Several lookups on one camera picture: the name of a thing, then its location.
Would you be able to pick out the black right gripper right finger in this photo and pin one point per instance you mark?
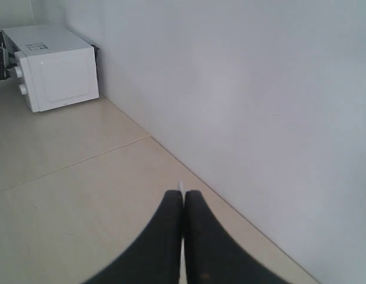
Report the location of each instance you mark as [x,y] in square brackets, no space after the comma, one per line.
[213,256]

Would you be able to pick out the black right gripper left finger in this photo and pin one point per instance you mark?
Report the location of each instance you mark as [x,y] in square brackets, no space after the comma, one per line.
[155,255]

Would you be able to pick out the white microwave oven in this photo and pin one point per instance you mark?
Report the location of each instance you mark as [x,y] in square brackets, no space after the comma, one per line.
[53,66]

